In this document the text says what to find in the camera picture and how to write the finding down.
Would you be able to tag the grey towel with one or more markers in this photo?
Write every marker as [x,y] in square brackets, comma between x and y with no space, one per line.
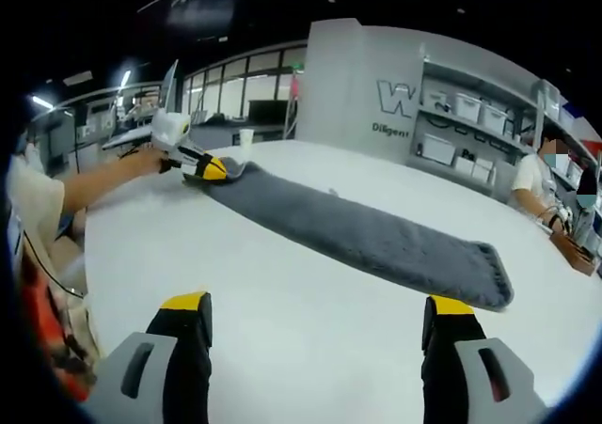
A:
[353,226]

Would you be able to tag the person's left hand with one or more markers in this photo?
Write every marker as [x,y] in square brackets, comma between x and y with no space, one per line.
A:
[153,161]

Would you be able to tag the white paper cup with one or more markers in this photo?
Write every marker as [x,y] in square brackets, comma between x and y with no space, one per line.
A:
[246,138]

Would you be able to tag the black monitor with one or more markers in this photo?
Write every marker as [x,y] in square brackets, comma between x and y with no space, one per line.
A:
[268,111]

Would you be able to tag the pink hanging cloth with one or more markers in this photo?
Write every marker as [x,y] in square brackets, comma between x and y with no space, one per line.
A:
[295,88]

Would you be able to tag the person's head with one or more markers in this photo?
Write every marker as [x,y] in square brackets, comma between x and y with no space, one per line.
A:
[27,151]

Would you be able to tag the person's beige shirt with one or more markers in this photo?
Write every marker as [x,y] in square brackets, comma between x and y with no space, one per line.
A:
[33,203]

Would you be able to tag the brown wooden box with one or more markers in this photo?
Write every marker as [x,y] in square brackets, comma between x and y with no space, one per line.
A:
[574,252]

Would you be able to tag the small white box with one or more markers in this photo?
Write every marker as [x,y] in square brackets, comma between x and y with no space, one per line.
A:
[482,170]
[464,166]

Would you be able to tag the large white storage bin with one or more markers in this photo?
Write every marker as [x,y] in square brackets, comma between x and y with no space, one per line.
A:
[438,149]

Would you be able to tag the white lidded storage bin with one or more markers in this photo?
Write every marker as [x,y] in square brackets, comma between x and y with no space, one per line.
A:
[468,106]
[495,118]

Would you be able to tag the grey metal shelf rack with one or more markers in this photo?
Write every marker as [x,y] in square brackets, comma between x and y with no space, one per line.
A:
[480,84]

